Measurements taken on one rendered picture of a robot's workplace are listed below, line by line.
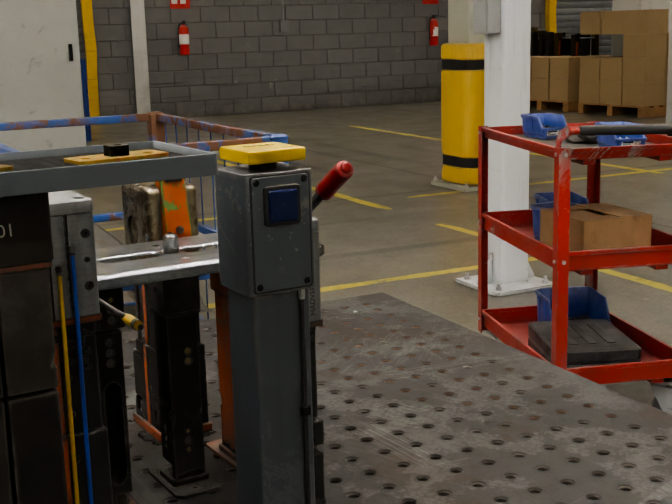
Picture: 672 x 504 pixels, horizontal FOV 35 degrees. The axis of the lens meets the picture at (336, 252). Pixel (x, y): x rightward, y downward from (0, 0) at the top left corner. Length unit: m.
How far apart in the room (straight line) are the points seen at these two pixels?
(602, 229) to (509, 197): 1.88
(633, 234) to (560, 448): 1.92
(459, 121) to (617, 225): 5.02
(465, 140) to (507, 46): 3.22
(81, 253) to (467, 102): 7.22
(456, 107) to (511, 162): 3.20
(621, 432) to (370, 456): 0.36
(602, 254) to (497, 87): 1.96
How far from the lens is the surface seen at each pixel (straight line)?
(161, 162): 0.88
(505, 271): 5.20
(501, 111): 5.08
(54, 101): 9.26
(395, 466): 1.43
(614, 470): 1.44
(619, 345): 3.46
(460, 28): 8.32
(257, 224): 0.96
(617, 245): 3.34
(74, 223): 1.06
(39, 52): 9.22
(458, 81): 8.25
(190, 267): 1.24
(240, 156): 0.96
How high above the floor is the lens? 1.27
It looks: 12 degrees down
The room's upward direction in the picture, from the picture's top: 2 degrees counter-clockwise
